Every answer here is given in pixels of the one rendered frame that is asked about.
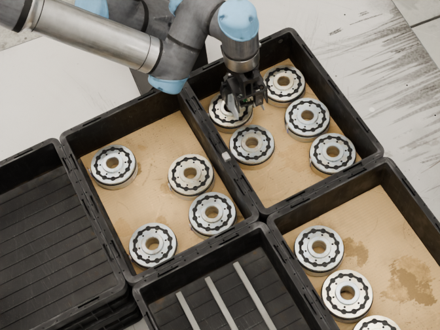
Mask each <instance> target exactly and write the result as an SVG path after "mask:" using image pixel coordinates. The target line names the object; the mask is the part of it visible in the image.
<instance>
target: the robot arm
mask: <svg viewBox="0 0 440 330"><path fill-rule="evenodd" d="M0 26H1V27H4V28H6V29H9V30H11V31H14V32H17V33H22V32H24V31H30V32H32V33H36V34H38V35H41V36H43V37H47V38H49V39H52V40H55V41H58V42H60V43H63V44H65V45H69V46H72V47H74V48H77V49H79V50H83V51H85V52H88V53H91V54H93V55H96V56H99V57H101V58H105V59H107V60H110V61H112V62H115V63H118V64H121V65H124V66H126V67H130V68H132V69H135V70H138V71H140V72H143V73H146V74H149V77H148V81H149V83H150V84H151V85H152V86H153V87H155V88H156V89H158V90H161V91H163V92H165V93H167V94H178V93H180V91H181V90H182V88H183V86H184V84H185V82H186V81H187V79H188V78H189V77H190V73H191V70H192V68H193V66H194V63H195V61H196V59H197V57H198V55H199V53H200V51H201V49H202V47H203V45H204V43H205V41H206V38H207V36H208V35H209V36H211V37H214V38H216V39H218V40H219V41H221V42H222V45H220V47H221V52H222V55H223V59H224V63H225V65H226V69H227V71H228V72H227V73H226V75H225V76H224V77H223V78H224V81H223V82H221V87H220V95H221V97H222V98H223V100H224V102H225V104H226V106H227V107H228V109H229V111H230V112H232V113H233V115H234V116H235V118H236V120H239V116H238V114H239V113H240V108H239V106H240V107H241V108H243V107H245V106H248V107H249V106H250V105H252V106H253V108H255V107H257V106H259V105H260V106H261V107H262V109H263V110H265V108H264V105H263V99H265V101H266V103H268V89H267V87H266V85H265V84H264V82H263V81H264V80H263V78H262V76H261V74H260V71H259V69H258V68H259V58H260V55H259V47H261V43H260V42H259V20H258V17H257V11H256V8H255V6H254V5H253V4H252V3H251V2H250V1H248V0H228V1H225V0H170V1H167V0H75V5H72V4H70V3H67V2H65V1H62V0H0ZM265 92H266V95H265Z"/></svg>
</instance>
